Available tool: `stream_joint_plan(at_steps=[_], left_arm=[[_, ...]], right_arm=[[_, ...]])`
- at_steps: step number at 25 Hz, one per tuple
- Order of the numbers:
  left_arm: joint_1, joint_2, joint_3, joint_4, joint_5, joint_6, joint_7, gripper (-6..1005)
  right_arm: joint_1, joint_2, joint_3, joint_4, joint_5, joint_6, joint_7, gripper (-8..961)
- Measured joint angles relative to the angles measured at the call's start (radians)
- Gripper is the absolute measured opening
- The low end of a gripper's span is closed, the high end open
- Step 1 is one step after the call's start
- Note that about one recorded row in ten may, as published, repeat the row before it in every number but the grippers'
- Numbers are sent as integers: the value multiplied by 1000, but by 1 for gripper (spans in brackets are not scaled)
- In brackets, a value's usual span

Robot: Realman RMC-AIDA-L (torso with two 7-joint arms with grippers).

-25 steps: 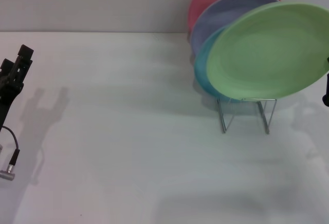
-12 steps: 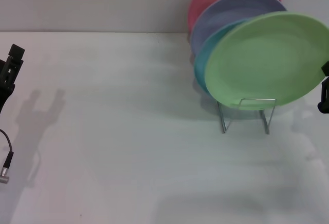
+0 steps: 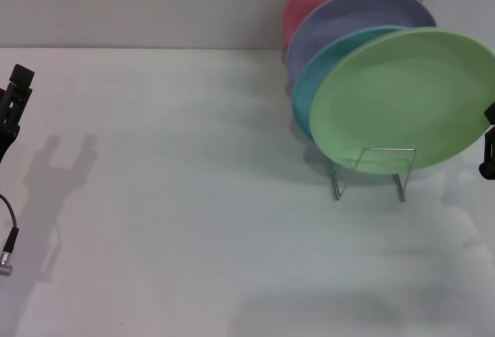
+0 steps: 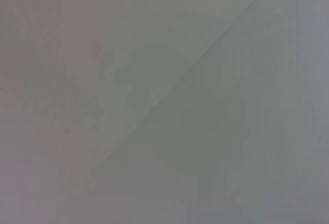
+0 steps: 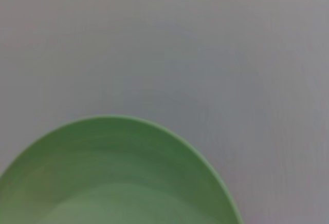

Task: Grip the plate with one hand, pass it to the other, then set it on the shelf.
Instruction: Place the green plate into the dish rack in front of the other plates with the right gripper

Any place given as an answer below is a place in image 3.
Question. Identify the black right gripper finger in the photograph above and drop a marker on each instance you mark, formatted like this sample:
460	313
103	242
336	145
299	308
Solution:
490	159
491	114

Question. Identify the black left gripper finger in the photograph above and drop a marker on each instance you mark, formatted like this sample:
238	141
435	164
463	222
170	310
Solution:
21	78

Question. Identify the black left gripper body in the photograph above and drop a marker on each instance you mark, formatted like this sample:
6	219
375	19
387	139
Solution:
5	136

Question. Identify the green plastic plate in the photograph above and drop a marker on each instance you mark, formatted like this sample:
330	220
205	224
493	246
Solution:
402	97

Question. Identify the purple plastic plate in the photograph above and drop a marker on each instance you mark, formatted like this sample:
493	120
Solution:
348	16

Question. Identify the light blue plastic plate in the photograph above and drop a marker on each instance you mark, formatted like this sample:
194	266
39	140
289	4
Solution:
309	93

